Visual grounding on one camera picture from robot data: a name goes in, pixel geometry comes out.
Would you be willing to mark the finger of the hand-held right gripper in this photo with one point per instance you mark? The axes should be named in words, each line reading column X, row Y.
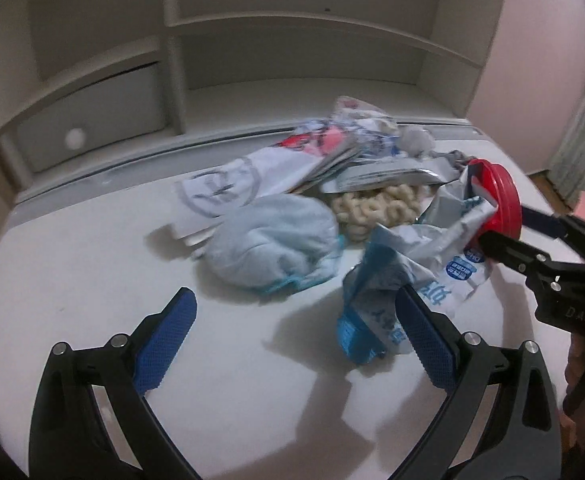
column 512, row 252
column 542, row 220

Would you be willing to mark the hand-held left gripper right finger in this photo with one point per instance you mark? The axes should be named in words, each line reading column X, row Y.
column 425, row 342

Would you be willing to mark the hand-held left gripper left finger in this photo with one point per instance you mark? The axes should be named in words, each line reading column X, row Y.
column 167, row 340

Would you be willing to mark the red plastic lid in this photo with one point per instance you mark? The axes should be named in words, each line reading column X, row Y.
column 507, row 200

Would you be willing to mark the blue snack packet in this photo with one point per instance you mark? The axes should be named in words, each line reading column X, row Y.
column 367, row 320

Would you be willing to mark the silver blue wrapper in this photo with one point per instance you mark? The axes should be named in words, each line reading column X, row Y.
column 452, row 230

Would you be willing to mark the red pink wrapper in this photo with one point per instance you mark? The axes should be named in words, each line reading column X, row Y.
column 317, row 142

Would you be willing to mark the pale striped curtain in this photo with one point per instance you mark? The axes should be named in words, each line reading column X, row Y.
column 584, row 150

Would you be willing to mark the white paper sheet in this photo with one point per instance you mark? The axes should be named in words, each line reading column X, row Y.
column 182, row 235

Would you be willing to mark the grey cloth piece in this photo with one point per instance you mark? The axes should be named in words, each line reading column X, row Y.
column 452, row 159

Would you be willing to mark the beige puffed snack pile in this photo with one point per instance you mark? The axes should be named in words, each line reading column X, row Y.
column 372, row 210

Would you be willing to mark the light blue cloth bundle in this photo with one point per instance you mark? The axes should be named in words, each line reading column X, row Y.
column 272, row 240

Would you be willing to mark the grey crumpled tissue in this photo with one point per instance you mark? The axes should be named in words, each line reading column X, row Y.
column 416, row 141

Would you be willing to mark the silver foil packet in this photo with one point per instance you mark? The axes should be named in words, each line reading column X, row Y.
column 387, row 172

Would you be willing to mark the white wrapper with blue print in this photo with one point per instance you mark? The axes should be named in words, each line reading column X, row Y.
column 232, row 180

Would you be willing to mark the white blue printed wrapper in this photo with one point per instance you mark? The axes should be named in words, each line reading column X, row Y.
column 367, row 120

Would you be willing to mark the round white drawer knob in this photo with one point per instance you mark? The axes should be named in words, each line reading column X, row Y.
column 76, row 138

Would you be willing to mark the white drawer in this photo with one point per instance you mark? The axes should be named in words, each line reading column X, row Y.
column 97, row 110

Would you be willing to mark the white shelf unit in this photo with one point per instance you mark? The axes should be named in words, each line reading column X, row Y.
column 297, row 35

